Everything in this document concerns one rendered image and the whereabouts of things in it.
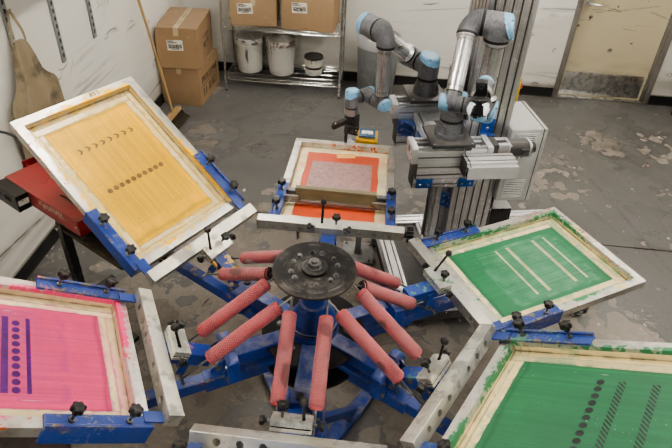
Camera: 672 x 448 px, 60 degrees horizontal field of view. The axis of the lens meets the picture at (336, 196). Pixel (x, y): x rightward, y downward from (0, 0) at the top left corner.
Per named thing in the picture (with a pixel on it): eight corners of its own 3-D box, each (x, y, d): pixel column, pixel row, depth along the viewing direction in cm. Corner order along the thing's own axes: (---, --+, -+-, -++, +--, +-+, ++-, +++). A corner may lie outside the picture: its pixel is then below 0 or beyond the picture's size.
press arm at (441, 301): (551, 267, 275) (554, 257, 271) (560, 275, 270) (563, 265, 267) (310, 345, 231) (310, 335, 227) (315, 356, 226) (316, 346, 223)
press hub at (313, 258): (276, 428, 296) (270, 220, 218) (352, 437, 293) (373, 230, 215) (261, 505, 264) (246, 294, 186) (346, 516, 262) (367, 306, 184)
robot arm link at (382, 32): (403, 23, 291) (394, 110, 319) (389, 16, 298) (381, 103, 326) (386, 27, 285) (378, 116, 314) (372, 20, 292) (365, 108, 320)
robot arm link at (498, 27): (465, 113, 294) (485, 5, 262) (495, 118, 290) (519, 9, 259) (462, 123, 284) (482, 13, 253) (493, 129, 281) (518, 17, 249)
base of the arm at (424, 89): (434, 86, 343) (437, 70, 337) (441, 97, 331) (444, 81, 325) (409, 86, 341) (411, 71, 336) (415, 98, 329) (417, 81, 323)
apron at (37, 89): (68, 143, 411) (29, -7, 350) (78, 144, 410) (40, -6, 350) (28, 185, 368) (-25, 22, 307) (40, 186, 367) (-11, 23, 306)
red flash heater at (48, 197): (5, 191, 284) (-2, 171, 277) (87, 154, 315) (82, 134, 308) (81, 241, 256) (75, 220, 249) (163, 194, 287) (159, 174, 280)
